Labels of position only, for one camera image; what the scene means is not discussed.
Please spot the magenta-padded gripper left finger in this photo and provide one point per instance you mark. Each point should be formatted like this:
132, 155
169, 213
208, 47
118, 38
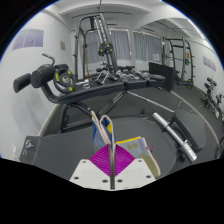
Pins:
100, 160

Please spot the group of dumbbells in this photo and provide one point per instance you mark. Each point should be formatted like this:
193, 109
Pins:
126, 75

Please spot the black padded workout bench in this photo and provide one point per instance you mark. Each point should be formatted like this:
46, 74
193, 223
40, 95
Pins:
60, 150

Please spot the blue olive patterned towel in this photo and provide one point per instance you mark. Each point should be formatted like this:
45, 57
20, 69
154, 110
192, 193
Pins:
140, 146

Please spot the black box platform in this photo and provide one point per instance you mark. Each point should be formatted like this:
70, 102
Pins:
161, 75

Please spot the small purple wall poster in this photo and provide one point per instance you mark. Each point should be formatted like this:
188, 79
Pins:
209, 63

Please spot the silver barbell bar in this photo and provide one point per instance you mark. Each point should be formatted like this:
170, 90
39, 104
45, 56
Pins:
173, 135

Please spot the grey window curtain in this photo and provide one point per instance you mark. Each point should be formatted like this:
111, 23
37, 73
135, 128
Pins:
148, 46
121, 45

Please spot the small brown wall plaque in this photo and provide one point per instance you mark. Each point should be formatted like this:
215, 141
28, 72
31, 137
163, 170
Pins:
62, 45

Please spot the black power rack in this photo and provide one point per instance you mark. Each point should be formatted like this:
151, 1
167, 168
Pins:
184, 60

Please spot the metal key bunch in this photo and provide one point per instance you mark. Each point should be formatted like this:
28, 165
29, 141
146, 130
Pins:
29, 144

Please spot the black yellow weight plate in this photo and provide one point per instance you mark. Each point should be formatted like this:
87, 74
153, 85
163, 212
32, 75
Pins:
65, 80
105, 49

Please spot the grey smith machine frame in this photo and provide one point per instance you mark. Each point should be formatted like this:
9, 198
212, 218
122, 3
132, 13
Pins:
101, 30

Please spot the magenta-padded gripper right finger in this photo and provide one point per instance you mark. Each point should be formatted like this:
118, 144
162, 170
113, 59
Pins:
125, 160

